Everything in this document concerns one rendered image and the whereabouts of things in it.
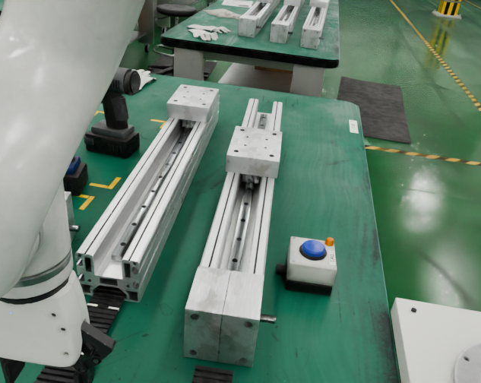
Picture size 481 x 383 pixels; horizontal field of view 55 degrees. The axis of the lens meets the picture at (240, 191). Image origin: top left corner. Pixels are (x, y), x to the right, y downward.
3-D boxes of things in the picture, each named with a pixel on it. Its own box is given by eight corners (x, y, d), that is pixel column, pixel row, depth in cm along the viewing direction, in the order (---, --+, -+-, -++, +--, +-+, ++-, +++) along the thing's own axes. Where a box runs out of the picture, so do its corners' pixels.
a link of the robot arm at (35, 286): (-48, 271, 42) (-40, 295, 43) (46, 286, 41) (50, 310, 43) (4, 220, 49) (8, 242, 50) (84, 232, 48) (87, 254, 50)
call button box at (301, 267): (330, 296, 79) (337, 268, 76) (274, 288, 79) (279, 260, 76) (328, 267, 86) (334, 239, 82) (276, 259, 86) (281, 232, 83)
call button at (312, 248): (324, 263, 78) (326, 254, 77) (300, 260, 78) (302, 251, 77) (323, 248, 81) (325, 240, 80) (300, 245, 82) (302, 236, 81)
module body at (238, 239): (257, 321, 73) (264, 280, 68) (195, 311, 73) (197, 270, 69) (279, 128, 141) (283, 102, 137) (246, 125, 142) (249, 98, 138)
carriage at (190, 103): (207, 132, 120) (209, 108, 116) (166, 127, 120) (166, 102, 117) (217, 111, 133) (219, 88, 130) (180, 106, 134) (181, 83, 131)
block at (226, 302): (269, 370, 65) (277, 322, 60) (182, 356, 65) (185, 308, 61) (272, 323, 72) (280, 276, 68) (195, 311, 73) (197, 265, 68)
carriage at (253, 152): (275, 190, 97) (280, 161, 94) (223, 182, 98) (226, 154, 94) (278, 157, 111) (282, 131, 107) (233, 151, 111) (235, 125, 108)
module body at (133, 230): (140, 302, 74) (139, 261, 69) (80, 293, 74) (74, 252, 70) (218, 121, 142) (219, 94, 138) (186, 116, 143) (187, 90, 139)
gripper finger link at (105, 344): (43, 314, 48) (42, 348, 51) (114, 332, 48) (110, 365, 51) (49, 305, 49) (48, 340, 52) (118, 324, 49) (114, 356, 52)
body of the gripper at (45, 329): (-44, 285, 43) (-21, 364, 49) (61, 301, 42) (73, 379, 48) (1, 238, 50) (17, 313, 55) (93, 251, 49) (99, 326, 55)
